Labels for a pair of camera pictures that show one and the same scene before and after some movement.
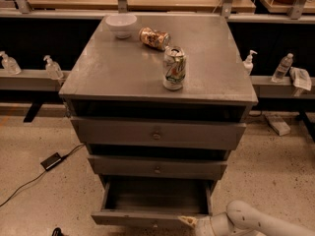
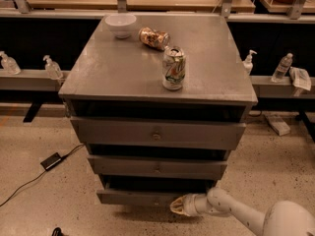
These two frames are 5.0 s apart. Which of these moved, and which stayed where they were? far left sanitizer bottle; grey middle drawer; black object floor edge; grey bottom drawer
Moved: grey bottom drawer
Stayed: black object floor edge; far left sanitizer bottle; grey middle drawer
